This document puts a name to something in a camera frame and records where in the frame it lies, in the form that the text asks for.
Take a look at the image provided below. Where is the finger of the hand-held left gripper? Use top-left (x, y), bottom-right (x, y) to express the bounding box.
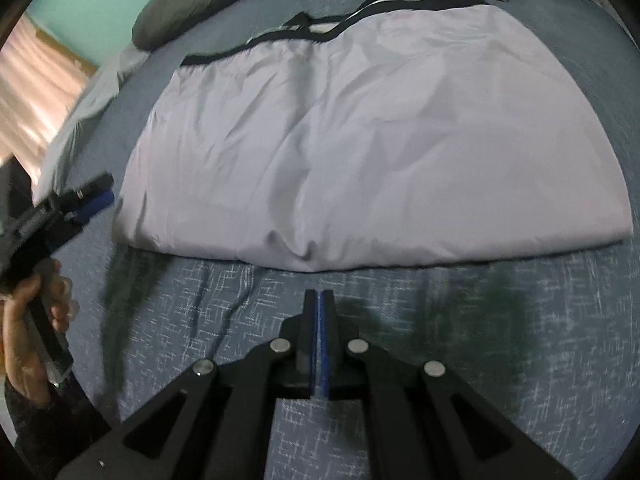
top-left (75, 174), bottom-right (115, 198)
top-left (75, 191), bottom-right (117, 225)

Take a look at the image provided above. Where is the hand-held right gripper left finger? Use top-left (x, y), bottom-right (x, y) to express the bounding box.
top-left (55, 289), bottom-right (321, 480)

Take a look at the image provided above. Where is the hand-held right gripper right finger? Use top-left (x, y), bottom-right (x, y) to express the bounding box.
top-left (319, 290), bottom-right (576, 480)

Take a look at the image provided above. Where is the lilac grey jacket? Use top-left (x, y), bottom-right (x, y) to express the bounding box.
top-left (111, 0), bottom-right (635, 273)

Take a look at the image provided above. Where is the person's left forearm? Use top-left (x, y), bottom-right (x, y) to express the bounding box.
top-left (0, 375), bottom-right (112, 480)

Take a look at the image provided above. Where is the person's left hand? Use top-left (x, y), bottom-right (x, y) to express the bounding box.
top-left (0, 260), bottom-right (77, 407)

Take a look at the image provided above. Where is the light blue-grey blanket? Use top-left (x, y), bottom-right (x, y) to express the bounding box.
top-left (35, 42), bottom-right (151, 196)

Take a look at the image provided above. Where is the pink curtain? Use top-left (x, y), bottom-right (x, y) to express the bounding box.
top-left (0, 15), bottom-right (98, 181)

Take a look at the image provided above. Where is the dark grey long pillow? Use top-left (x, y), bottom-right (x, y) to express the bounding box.
top-left (132, 0), bottom-right (606, 51)

